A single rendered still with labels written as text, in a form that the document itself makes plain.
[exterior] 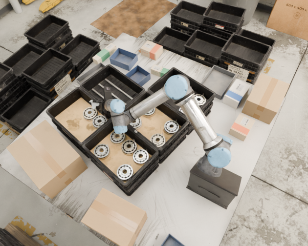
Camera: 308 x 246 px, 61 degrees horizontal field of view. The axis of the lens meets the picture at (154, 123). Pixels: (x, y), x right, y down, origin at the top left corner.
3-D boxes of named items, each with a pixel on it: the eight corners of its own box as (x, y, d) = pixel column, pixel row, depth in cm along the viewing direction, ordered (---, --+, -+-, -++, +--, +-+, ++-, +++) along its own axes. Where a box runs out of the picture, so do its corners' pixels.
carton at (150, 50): (141, 54, 238) (140, 48, 232) (147, 46, 243) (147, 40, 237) (155, 60, 233) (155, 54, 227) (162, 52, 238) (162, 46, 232)
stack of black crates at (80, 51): (86, 55, 319) (78, 32, 290) (106, 64, 310) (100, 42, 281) (64, 77, 301) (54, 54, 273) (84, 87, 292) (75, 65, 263)
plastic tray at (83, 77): (101, 66, 232) (100, 62, 228) (116, 77, 224) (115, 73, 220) (77, 83, 222) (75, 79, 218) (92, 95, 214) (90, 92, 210)
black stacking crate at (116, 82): (146, 99, 196) (145, 90, 187) (118, 124, 186) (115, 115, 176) (111, 73, 212) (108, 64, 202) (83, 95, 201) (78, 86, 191)
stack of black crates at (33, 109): (39, 101, 284) (30, 87, 264) (59, 112, 275) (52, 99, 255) (11, 128, 267) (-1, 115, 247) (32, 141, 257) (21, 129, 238)
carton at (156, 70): (179, 77, 221) (179, 72, 216) (176, 82, 218) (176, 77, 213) (154, 69, 228) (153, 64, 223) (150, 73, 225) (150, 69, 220)
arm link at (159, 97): (185, 69, 150) (120, 111, 166) (182, 70, 140) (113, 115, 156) (195, 86, 151) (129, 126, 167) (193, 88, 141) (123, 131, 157)
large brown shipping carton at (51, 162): (88, 168, 181) (80, 155, 164) (52, 199, 170) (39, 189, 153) (55, 133, 196) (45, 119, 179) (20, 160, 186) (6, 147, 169)
